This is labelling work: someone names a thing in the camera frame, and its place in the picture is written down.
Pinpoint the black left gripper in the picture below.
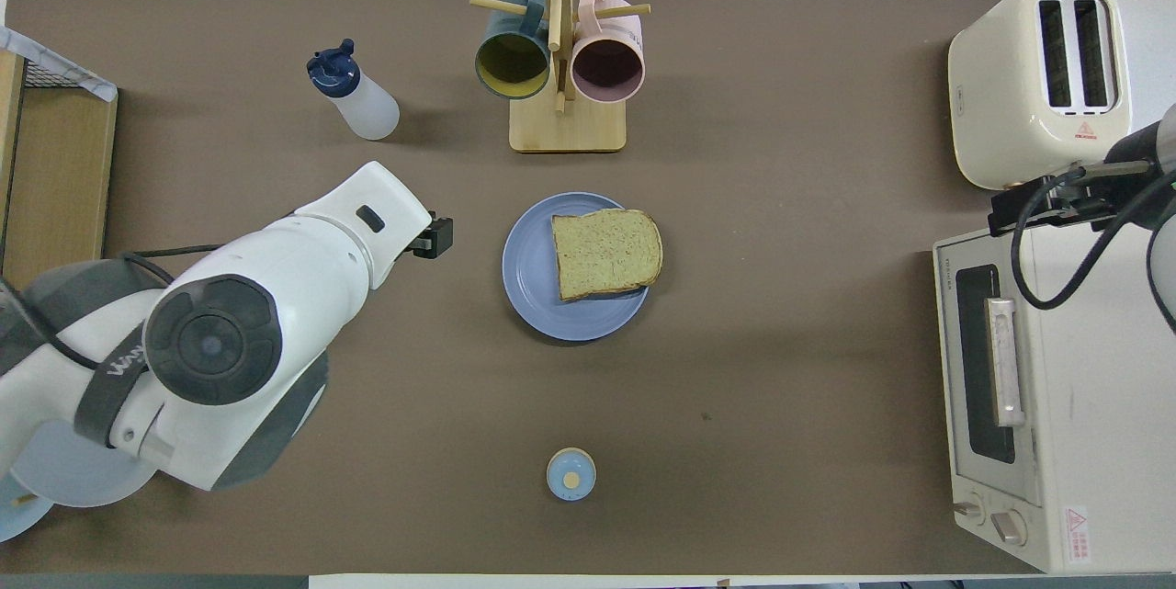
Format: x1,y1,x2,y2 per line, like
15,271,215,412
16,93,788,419
410,216,455,260

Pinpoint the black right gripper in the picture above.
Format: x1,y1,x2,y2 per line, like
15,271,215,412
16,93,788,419
989,124,1164,238

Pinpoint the translucent squeeze bottle blue cap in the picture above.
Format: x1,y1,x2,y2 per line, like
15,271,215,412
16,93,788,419
307,40,401,142

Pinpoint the toasted bread slice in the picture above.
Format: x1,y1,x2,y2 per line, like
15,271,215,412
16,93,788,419
551,209,664,302

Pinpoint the blue round plate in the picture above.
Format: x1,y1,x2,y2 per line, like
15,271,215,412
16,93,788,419
502,192,651,343

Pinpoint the grey-blue plate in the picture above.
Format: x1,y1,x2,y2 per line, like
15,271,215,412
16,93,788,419
9,428,159,509

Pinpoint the light blue plate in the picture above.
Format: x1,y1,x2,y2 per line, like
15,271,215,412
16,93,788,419
0,474,56,542

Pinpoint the cream two-slot toaster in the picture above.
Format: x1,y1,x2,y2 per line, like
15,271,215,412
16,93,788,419
948,0,1133,195

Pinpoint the wooden mug tree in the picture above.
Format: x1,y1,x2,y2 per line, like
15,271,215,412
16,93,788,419
469,0,651,153

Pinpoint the dark teal mug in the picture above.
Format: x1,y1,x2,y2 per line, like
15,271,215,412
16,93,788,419
474,0,552,100

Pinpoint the white toaster oven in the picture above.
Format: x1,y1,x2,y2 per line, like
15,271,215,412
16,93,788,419
933,220,1176,574

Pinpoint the pink ribbed mug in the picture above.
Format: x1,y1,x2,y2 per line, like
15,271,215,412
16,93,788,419
570,0,646,106

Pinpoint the small blue lid wooden knob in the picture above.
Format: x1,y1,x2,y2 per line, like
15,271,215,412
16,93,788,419
547,447,597,502

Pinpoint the brown table mat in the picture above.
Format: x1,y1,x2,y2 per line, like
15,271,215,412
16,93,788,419
0,0,1039,576

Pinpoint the wooden shelf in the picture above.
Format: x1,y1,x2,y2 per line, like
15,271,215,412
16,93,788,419
0,51,119,291

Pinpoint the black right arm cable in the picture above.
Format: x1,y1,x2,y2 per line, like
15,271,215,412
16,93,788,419
1011,162,1176,337

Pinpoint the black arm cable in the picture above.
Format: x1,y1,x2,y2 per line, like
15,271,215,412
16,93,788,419
0,244,227,371
1011,162,1176,337

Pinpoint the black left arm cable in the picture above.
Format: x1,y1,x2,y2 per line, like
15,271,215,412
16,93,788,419
0,244,227,371

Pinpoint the black wire basket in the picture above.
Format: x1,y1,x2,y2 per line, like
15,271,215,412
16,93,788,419
20,59,93,90

